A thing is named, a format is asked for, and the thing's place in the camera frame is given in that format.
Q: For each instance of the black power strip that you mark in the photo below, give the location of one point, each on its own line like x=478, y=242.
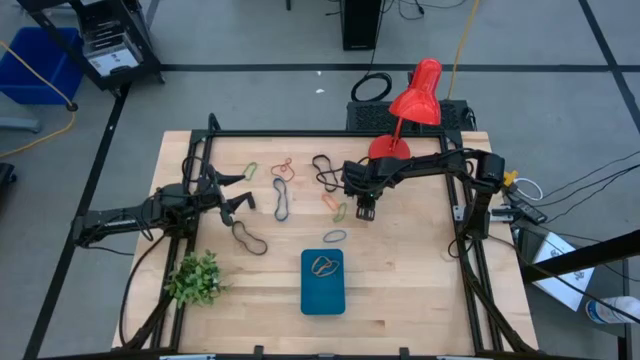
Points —
x=530, y=212

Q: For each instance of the red rubber band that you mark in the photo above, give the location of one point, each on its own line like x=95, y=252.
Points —
x=285, y=165

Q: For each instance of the yellow plug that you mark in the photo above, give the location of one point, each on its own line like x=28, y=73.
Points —
x=510, y=177

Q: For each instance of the long blue rubber band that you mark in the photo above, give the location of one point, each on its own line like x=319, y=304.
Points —
x=281, y=220

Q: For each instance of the black rubber band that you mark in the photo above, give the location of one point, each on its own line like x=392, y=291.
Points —
x=325, y=156
x=235, y=227

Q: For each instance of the red desk lamp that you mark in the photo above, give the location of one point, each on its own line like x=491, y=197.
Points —
x=417, y=100

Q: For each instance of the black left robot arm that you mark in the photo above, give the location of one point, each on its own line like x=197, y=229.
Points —
x=115, y=222

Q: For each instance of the white roll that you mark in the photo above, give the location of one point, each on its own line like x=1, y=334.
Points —
x=607, y=312

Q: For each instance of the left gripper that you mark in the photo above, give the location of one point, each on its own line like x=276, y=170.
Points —
x=210, y=187

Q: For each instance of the black computer tower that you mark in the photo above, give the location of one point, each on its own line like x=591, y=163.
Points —
x=361, y=25

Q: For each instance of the black metal equipment cart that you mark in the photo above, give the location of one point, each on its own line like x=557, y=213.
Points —
x=107, y=25

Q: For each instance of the small dark green object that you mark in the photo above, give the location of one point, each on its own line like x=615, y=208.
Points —
x=214, y=124

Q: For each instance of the white label sheet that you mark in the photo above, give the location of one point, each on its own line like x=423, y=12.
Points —
x=112, y=62

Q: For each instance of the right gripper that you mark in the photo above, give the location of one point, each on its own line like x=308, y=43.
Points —
x=362, y=177

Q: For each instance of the grey stand foot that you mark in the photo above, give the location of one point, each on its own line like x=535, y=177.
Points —
x=20, y=125

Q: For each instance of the blue floor storage bin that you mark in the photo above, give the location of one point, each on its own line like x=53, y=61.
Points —
x=35, y=70

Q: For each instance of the black diagonal beam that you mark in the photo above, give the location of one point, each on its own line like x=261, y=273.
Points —
x=590, y=252

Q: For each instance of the orange rubber band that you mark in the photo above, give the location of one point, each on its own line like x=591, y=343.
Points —
x=336, y=264
x=315, y=272
x=325, y=196

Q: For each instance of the grey metal mounting plate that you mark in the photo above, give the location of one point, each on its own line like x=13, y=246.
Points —
x=458, y=212

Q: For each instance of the black caster wheel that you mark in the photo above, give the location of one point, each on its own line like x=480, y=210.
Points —
x=6, y=175

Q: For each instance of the teal plastic bin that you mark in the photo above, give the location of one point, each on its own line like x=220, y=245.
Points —
x=322, y=300

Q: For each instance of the olive green rubber band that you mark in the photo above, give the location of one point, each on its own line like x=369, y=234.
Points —
x=344, y=212

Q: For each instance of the small blue rubber band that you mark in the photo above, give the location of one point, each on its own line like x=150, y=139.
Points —
x=324, y=237

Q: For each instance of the green artificial plant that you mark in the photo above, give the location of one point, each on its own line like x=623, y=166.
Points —
x=195, y=280

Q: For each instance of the white printed box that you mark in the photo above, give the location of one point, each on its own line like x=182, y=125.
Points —
x=562, y=295

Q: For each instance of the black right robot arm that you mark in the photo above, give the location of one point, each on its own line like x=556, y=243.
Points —
x=430, y=165

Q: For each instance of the black perforated case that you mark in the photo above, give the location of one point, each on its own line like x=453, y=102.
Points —
x=370, y=117

